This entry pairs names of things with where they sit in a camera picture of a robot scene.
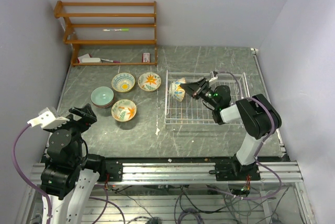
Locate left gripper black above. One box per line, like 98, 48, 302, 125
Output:
42, 102, 95, 161

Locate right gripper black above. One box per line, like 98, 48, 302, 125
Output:
180, 77, 219, 109

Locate blue yellow patterned bowl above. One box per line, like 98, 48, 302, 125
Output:
169, 77, 186, 102

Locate orange leaf bird bowl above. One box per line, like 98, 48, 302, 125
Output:
111, 99, 137, 122

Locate yellow sun teal bowl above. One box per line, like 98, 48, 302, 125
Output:
111, 73, 136, 93

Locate orange flower bowl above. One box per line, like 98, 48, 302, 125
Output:
138, 72, 162, 92

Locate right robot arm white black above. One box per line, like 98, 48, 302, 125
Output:
180, 78, 282, 180

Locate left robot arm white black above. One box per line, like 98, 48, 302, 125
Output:
38, 104, 107, 223

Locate light teal glazed bowl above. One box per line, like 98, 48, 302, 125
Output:
90, 86, 115, 108

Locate white eraser block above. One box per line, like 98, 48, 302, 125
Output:
81, 58, 102, 64

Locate red white small box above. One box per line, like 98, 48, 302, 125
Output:
142, 52, 150, 63

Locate pink white pen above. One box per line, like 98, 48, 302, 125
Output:
101, 58, 120, 64

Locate wooden three-tier shelf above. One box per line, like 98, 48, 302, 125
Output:
53, 0, 158, 67

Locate green white pen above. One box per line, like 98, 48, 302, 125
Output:
103, 28, 129, 32

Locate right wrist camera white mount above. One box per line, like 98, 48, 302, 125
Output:
209, 71, 218, 84

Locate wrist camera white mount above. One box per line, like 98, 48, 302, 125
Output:
27, 107, 70, 130
209, 71, 218, 84

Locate white wire dish rack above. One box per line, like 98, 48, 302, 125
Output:
164, 71, 250, 125

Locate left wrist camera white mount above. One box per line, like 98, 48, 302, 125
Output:
27, 107, 70, 130

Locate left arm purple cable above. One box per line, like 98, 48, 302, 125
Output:
12, 124, 53, 224

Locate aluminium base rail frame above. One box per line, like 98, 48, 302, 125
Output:
18, 156, 316, 223

